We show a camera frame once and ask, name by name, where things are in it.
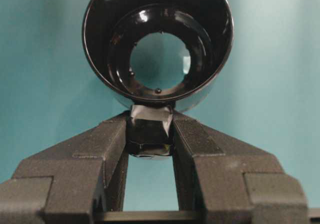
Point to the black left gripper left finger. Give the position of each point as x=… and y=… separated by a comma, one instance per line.
x=70, y=181

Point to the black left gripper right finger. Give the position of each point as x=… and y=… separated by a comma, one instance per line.
x=231, y=182

